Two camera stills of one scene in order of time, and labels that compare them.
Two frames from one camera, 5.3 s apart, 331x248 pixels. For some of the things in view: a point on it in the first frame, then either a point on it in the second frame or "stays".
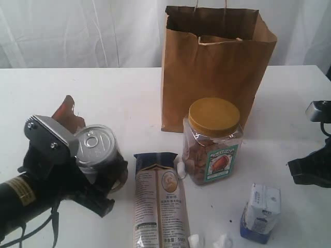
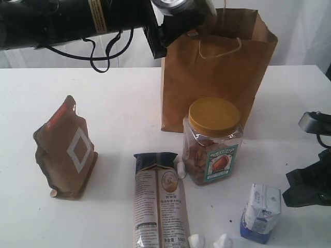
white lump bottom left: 193,241 stays
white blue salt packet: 260,213 stays
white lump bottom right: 220,243 stays
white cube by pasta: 180,170 stays
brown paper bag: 212,52 stays
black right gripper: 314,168 → 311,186
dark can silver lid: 97,152 → 195,14
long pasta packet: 161,212 stays
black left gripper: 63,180 → 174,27
